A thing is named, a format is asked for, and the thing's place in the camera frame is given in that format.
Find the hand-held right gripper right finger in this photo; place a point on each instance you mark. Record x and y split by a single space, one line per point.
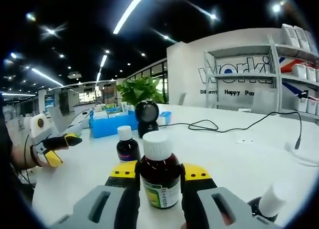
224 209

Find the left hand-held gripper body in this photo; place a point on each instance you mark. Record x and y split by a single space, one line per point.
39 131

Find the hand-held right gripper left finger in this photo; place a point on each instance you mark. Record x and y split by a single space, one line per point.
99 209

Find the small brown medicine bottle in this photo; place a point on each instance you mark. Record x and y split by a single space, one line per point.
270 201

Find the wide brown medicine bottle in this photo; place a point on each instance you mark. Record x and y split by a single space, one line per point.
127 149

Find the tall green-label medicine bottle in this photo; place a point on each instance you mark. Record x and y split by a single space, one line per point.
159 171

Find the person's left hand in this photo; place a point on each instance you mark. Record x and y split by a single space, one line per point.
23 159

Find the person's right hand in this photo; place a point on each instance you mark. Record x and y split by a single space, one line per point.
184 226

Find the white table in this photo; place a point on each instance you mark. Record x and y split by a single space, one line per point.
236 169

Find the blue plastic bin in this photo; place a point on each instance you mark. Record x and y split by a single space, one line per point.
112 126

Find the green white carton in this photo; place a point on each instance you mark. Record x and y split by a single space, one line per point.
114 110

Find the black round barcode scanner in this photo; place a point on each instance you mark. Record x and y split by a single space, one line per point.
147 114

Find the green potted plant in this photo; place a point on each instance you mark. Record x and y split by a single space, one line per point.
139 89

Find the small blue white carton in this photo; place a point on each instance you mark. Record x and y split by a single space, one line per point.
165 118

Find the group of white storage boxes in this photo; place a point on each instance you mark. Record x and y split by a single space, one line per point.
299 71

